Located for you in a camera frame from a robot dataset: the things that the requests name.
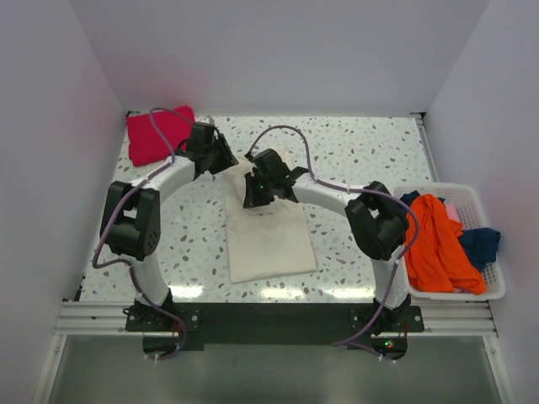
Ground cream white t shirt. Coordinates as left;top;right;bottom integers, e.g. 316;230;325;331
221;156;317;284

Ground navy blue t shirt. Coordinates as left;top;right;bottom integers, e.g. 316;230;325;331
400;190;501;273

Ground white plastic laundry basket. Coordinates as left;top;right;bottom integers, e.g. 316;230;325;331
394;182;506;301

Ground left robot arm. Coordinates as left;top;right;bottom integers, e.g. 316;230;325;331
92;122;237;330

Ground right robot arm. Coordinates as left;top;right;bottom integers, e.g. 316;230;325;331
243;149;409;331

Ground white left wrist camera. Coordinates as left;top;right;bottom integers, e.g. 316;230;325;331
201;115;216;125

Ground aluminium table frame rail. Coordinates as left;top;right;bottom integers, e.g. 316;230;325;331
54;109;500;338

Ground pink garment in basket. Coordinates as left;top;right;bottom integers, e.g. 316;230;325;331
446;204;460;222

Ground folded red t shirt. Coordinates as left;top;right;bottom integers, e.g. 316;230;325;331
126;105;195;167

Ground orange t shirt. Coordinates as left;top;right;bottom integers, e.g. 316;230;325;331
405;194;487;295

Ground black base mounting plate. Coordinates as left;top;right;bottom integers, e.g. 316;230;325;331
125;301;424;353

